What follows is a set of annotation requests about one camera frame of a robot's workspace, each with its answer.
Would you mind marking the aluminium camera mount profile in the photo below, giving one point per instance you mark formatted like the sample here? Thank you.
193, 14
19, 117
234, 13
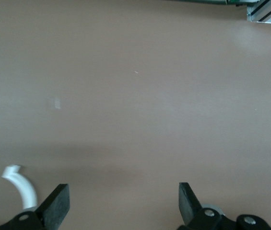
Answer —
262, 12

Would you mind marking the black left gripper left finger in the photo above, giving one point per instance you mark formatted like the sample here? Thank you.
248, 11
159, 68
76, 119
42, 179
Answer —
53, 208

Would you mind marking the white curved plastic arc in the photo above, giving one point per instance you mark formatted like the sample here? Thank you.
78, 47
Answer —
25, 187

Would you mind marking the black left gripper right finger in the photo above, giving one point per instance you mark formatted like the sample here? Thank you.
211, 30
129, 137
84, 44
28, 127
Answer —
188, 206

